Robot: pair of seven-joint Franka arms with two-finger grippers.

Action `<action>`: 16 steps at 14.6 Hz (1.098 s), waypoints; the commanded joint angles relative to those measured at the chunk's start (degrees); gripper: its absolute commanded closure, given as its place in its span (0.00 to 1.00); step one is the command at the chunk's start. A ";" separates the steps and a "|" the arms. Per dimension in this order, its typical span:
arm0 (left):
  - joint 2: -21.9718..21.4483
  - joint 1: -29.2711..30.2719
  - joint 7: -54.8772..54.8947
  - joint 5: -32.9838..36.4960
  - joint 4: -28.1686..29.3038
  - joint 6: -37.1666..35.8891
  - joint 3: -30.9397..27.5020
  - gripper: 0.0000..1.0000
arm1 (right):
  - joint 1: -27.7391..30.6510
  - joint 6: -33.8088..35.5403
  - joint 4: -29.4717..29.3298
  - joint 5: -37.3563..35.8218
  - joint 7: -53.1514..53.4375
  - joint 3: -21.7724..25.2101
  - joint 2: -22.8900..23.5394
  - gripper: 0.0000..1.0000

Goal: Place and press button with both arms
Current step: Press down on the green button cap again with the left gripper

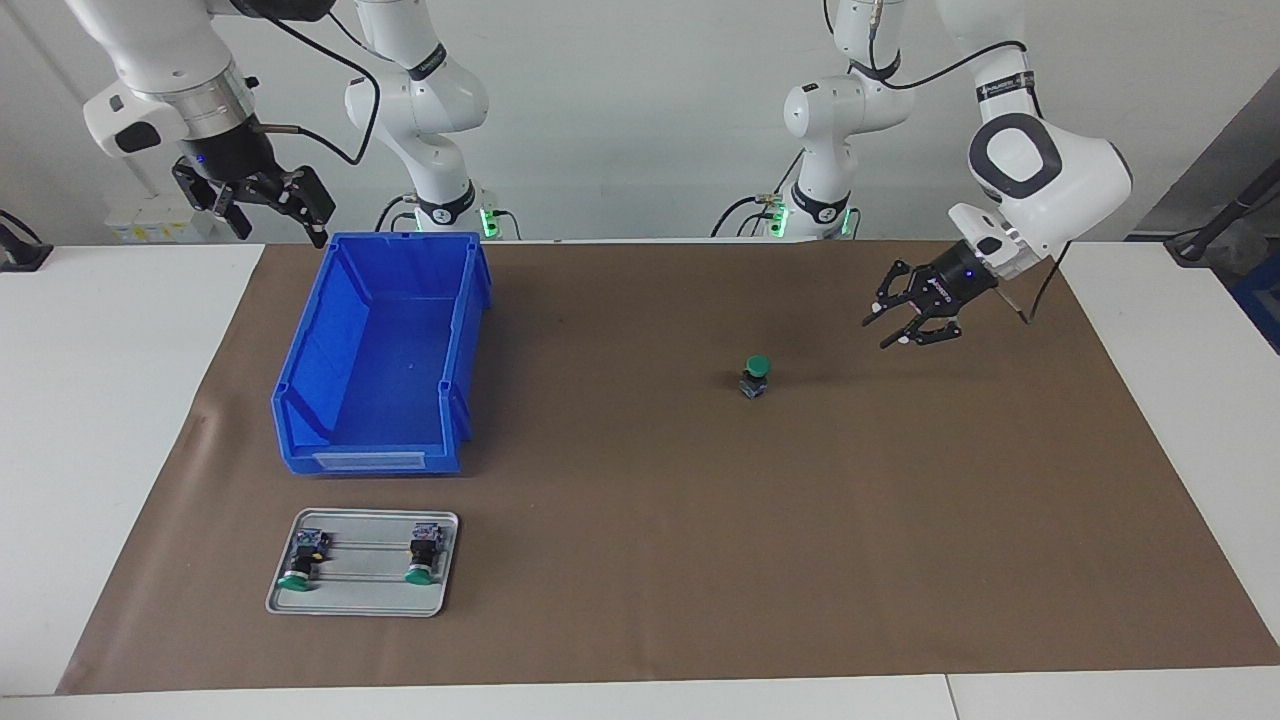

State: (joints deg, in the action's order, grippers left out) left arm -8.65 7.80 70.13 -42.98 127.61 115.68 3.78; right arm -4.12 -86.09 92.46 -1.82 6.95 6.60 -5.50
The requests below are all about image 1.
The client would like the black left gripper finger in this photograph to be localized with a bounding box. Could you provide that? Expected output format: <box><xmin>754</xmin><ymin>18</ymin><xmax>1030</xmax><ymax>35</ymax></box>
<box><xmin>862</xmin><ymin>262</ymin><xmax>919</xmax><ymax>326</ymax></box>
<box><xmin>880</xmin><ymin>305</ymin><xmax>963</xmax><ymax>351</ymax></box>

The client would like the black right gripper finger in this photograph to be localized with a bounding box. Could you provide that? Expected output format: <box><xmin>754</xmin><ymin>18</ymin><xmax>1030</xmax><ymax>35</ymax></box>
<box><xmin>172</xmin><ymin>160</ymin><xmax>251</xmax><ymax>241</ymax></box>
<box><xmin>265</xmin><ymin>165</ymin><xmax>336</xmax><ymax>249</ymax></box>

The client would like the green push button blue label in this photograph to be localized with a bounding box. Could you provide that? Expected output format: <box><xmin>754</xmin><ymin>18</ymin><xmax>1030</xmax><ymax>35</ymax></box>
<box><xmin>277</xmin><ymin>528</ymin><xmax>331</xmax><ymax>593</ymax></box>

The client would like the green push button white label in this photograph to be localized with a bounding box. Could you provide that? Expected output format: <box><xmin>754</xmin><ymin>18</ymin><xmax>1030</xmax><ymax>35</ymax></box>
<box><xmin>403</xmin><ymin>520</ymin><xmax>446</xmax><ymax>585</ymax></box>

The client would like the white socket box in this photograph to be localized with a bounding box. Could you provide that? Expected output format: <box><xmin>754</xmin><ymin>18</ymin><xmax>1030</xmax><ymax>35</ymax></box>
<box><xmin>105</xmin><ymin>193</ymin><xmax>213</xmax><ymax>243</ymax></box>

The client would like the blue plastic storage bin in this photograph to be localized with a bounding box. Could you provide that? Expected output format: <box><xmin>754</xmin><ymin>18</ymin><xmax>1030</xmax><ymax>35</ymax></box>
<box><xmin>271</xmin><ymin>232</ymin><xmax>493</xmax><ymax>476</ymax></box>

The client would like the black stand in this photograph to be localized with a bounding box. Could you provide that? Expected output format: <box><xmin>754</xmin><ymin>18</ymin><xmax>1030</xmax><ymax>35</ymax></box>
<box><xmin>1165</xmin><ymin>165</ymin><xmax>1280</xmax><ymax>266</ymax></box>

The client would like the blue crate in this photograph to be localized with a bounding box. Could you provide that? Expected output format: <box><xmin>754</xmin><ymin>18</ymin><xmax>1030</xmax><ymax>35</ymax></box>
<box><xmin>1230</xmin><ymin>250</ymin><xmax>1280</xmax><ymax>353</ymax></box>

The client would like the brown paper table mat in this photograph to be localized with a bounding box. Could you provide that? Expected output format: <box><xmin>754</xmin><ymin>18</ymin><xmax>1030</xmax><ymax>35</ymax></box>
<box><xmin>55</xmin><ymin>240</ymin><xmax>1280</xmax><ymax>696</ymax></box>

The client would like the grey metal tray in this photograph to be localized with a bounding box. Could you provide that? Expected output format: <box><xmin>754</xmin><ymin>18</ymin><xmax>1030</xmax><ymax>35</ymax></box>
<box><xmin>265</xmin><ymin>508</ymin><xmax>459</xmax><ymax>618</ymax></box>

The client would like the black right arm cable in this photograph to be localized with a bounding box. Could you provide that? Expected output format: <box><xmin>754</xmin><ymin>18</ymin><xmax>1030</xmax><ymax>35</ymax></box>
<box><xmin>215</xmin><ymin>0</ymin><xmax>383</xmax><ymax>166</ymax></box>

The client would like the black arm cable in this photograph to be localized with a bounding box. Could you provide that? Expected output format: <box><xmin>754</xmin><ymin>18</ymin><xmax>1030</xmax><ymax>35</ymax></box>
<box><xmin>825</xmin><ymin>0</ymin><xmax>1069</xmax><ymax>326</ymax></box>
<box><xmin>215</xmin><ymin>0</ymin><xmax>383</xmax><ymax>166</ymax></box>

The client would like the black left base cable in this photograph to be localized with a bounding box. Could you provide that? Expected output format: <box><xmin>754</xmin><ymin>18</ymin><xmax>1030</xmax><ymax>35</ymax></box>
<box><xmin>712</xmin><ymin>195</ymin><xmax>791</xmax><ymax>238</ymax></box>

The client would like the black device with cable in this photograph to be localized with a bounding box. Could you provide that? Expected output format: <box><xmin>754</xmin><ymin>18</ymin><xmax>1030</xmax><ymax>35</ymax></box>
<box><xmin>0</xmin><ymin>210</ymin><xmax>53</xmax><ymax>273</ymax></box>

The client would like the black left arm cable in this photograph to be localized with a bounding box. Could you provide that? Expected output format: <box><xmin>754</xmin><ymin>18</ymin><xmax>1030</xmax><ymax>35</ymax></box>
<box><xmin>825</xmin><ymin>0</ymin><xmax>1069</xmax><ymax>326</ymax></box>

